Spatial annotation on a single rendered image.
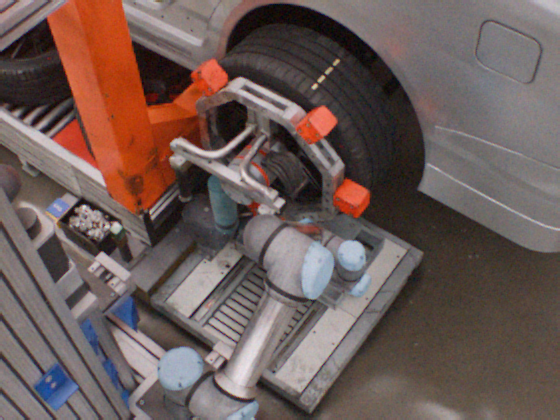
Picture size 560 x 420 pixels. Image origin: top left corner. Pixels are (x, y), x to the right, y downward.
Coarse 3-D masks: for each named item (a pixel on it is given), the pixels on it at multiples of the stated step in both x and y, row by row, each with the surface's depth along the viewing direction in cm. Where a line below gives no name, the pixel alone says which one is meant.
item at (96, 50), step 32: (96, 0) 197; (64, 32) 206; (96, 32) 204; (128, 32) 215; (64, 64) 221; (96, 64) 211; (128, 64) 223; (96, 96) 222; (128, 96) 231; (96, 128) 240; (128, 128) 240; (96, 160) 260; (128, 160) 249; (128, 192) 262; (160, 192) 276
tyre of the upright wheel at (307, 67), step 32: (256, 32) 243; (288, 32) 232; (224, 64) 234; (256, 64) 224; (288, 64) 223; (320, 64) 223; (352, 64) 226; (288, 96) 224; (320, 96) 219; (352, 96) 223; (384, 96) 230; (352, 128) 222; (384, 128) 232; (352, 160) 227; (384, 160) 239
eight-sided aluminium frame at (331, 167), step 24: (216, 96) 233; (240, 96) 224; (264, 96) 224; (216, 120) 253; (288, 120) 218; (216, 144) 261; (312, 144) 221; (336, 168) 225; (288, 216) 259; (312, 216) 249
